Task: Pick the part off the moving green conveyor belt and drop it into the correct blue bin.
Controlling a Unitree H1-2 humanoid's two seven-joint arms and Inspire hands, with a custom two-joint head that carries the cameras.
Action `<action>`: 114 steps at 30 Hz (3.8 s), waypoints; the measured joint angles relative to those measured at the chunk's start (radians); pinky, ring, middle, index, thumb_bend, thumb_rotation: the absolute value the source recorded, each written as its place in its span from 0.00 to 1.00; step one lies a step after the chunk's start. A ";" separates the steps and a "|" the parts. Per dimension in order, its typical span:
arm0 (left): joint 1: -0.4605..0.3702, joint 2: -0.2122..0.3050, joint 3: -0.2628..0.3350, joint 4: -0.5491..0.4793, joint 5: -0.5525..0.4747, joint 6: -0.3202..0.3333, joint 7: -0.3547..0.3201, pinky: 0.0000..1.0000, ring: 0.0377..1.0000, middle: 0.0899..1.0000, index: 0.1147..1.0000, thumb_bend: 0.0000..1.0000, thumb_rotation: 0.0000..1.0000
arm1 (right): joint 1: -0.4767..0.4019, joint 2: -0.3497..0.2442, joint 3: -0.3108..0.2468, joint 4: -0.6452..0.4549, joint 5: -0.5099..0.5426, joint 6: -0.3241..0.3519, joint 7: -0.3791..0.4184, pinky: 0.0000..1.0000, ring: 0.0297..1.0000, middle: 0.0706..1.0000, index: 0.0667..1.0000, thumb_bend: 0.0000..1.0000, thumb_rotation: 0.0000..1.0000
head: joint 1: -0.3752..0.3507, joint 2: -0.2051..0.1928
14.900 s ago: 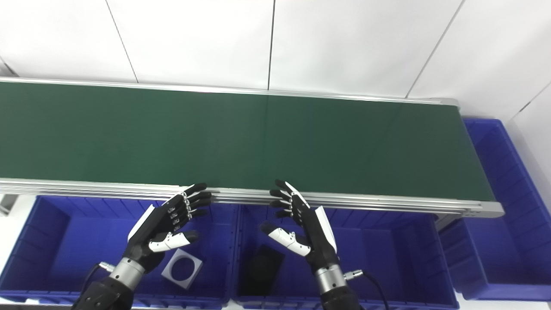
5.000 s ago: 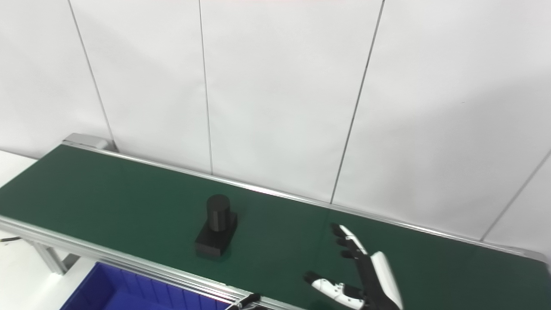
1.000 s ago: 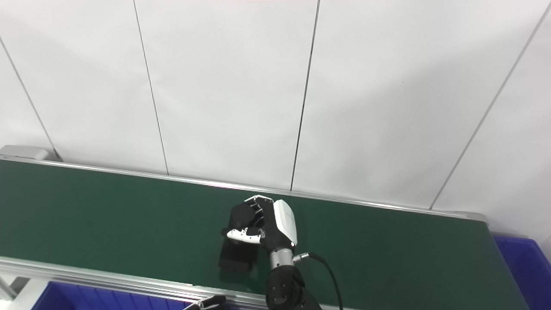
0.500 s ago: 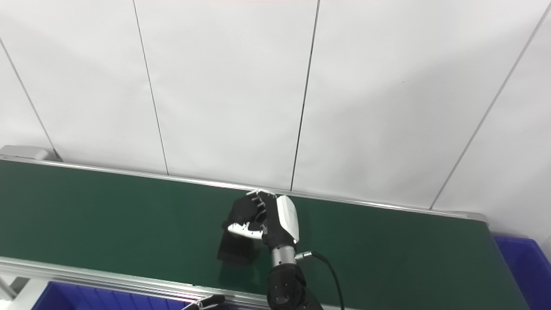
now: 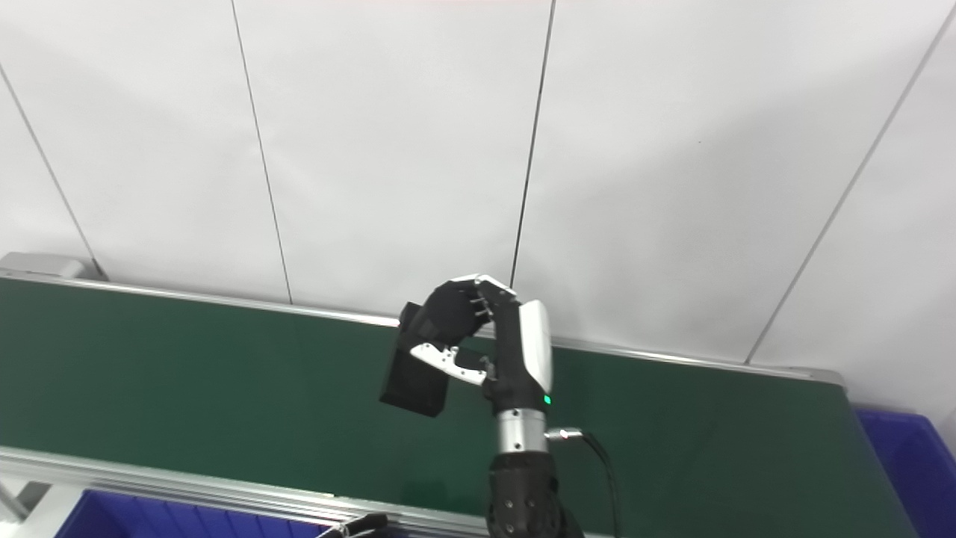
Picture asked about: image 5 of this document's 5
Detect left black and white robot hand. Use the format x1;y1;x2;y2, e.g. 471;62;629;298
314;513;389;538

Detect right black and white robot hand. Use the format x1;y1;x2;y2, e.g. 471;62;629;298
407;274;555;455

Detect black cylinder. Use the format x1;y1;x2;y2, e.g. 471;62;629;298
379;299;453;418

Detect blue plastic bin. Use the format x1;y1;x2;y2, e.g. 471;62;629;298
54;489;352;538
855;407;956;538

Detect aluminium conveyor leg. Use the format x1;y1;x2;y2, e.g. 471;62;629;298
0;478;53;524

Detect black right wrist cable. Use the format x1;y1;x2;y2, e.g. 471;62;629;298
545;427;622;538

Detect green conveyor with aluminium frame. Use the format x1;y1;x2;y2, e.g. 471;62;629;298
0;253;919;538

